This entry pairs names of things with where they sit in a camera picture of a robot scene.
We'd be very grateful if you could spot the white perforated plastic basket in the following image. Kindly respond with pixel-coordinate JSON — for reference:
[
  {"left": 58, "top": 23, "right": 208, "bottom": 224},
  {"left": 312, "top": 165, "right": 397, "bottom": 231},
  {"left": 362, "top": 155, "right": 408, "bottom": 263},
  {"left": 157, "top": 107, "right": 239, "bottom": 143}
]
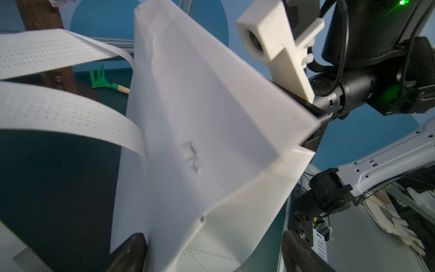
[{"left": 1, "top": 222, "right": 52, "bottom": 272}]

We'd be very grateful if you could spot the green toy rake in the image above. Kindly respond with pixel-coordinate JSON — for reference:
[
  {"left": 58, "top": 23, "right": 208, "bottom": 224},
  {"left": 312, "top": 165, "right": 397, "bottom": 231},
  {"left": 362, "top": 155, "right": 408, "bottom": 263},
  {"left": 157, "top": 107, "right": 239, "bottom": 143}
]
[{"left": 89, "top": 65, "right": 130, "bottom": 95}]

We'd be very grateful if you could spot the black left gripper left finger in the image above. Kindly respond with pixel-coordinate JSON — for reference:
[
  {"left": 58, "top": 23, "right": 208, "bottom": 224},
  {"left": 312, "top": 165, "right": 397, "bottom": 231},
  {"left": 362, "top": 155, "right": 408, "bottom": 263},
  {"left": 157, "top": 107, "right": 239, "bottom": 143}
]
[{"left": 105, "top": 233, "right": 147, "bottom": 272}]

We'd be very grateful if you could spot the brown artificial tree trunk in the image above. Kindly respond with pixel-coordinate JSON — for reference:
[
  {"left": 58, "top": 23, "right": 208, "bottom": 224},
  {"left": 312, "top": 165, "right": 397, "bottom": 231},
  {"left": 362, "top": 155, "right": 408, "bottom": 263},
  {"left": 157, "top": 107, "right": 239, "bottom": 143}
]
[{"left": 15, "top": 0, "right": 78, "bottom": 94}]

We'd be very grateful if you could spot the front aluminium mounting rail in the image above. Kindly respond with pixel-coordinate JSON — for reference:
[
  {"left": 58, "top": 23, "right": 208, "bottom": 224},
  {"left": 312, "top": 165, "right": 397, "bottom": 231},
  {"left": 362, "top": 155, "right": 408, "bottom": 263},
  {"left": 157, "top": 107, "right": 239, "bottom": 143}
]
[{"left": 297, "top": 182, "right": 435, "bottom": 272}]

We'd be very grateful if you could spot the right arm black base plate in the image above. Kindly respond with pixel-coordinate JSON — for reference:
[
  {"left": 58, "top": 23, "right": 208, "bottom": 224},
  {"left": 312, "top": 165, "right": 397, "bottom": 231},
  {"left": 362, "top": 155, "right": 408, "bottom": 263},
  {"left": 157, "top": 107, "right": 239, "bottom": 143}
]
[{"left": 288, "top": 184, "right": 317, "bottom": 247}]

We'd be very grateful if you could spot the white insulated delivery bag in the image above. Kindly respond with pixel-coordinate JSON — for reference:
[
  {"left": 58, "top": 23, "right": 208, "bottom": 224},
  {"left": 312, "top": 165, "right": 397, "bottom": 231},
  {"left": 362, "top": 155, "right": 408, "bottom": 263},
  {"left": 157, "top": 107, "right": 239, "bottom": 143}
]
[{"left": 1, "top": 1, "right": 319, "bottom": 272}]

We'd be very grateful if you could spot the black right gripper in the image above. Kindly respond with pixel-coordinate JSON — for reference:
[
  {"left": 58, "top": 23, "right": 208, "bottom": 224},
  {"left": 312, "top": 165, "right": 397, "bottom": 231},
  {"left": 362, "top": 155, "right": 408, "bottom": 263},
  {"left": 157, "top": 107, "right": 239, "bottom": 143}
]
[{"left": 275, "top": 68, "right": 377, "bottom": 152}]

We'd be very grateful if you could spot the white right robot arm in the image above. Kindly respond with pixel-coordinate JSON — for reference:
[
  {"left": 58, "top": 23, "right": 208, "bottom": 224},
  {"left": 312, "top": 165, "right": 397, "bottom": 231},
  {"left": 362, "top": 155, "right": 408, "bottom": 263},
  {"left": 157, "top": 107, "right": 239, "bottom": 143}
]
[{"left": 283, "top": 1, "right": 435, "bottom": 246}]

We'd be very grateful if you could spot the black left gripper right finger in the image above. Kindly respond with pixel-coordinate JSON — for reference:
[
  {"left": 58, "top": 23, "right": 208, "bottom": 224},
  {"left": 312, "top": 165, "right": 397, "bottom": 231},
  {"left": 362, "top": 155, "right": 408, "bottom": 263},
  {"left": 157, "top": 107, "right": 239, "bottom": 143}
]
[{"left": 281, "top": 230, "right": 334, "bottom": 272}]

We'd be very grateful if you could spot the right aluminium frame post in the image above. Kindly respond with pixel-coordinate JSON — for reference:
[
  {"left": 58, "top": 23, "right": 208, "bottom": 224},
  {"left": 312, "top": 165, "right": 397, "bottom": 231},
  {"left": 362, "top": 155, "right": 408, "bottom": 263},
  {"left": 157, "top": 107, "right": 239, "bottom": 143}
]
[{"left": 178, "top": 0, "right": 192, "bottom": 15}]

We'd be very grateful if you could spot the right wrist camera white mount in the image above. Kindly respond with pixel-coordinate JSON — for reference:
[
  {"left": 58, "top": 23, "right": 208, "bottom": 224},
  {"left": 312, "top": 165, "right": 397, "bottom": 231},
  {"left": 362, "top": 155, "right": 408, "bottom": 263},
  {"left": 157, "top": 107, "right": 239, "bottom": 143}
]
[{"left": 236, "top": 1, "right": 325, "bottom": 103}]

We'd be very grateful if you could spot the horizontal aluminium frame rail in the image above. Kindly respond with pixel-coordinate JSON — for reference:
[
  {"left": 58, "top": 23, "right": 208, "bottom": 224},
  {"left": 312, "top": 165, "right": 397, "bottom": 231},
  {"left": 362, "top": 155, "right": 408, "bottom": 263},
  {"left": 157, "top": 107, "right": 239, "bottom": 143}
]
[{"left": 93, "top": 37, "right": 134, "bottom": 52}]

